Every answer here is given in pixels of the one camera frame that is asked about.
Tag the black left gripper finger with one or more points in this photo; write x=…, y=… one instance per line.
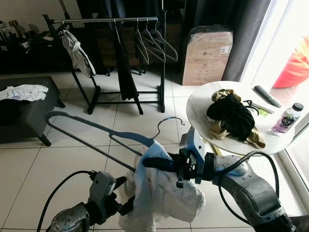
x=121, y=181
x=127, y=206

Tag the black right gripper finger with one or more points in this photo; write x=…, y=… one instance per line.
x=159, y=163

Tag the white knitted garment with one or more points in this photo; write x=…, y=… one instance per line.
x=159, y=198

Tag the grey clothes hanger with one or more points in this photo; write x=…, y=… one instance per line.
x=170, y=50
x=141, y=50
x=130, y=136
x=157, y=53

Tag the white printed shirt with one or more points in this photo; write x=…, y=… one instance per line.
x=24, y=93

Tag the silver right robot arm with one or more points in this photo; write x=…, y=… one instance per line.
x=251, y=193

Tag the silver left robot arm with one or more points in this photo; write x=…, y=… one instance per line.
x=70, y=222

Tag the round white table gold legs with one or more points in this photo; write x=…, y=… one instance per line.
x=198, y=116

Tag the tan garment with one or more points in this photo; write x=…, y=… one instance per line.
x=251, y=140

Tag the black glasses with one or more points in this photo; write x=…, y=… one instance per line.
x=251, y=103

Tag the long black garment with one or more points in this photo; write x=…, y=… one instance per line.
x=126, y=77

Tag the black chrome clothes rack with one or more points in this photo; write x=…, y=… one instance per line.
x=163, y=63

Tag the purple drink bottle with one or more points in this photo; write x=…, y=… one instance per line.
x=285, y=123

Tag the black remote control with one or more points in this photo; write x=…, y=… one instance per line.
x=267, y=95

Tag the dark grey low bench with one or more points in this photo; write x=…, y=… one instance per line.
x=24, y=116

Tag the wrapped cardboard box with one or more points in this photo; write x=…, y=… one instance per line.
x=207, y=55

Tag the white sleeveless vest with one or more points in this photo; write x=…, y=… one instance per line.
x=77, y=53

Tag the red beanbag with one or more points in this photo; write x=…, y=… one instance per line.
x=294, y=67

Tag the dark grey curtain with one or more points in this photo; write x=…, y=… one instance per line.
x=246, y=29

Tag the dark wooden console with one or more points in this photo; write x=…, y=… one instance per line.
x=24, y=58

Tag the white sheer curtain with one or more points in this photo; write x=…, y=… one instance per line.
x=285, y=24

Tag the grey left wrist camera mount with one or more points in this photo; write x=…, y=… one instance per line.
x=101, y=188

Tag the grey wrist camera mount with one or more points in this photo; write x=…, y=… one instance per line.
x=101, y=188
x=193, y=145

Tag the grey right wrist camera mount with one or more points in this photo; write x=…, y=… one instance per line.
x=193, y=145

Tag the white sliding door frame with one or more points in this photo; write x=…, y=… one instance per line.
x=297, y=159

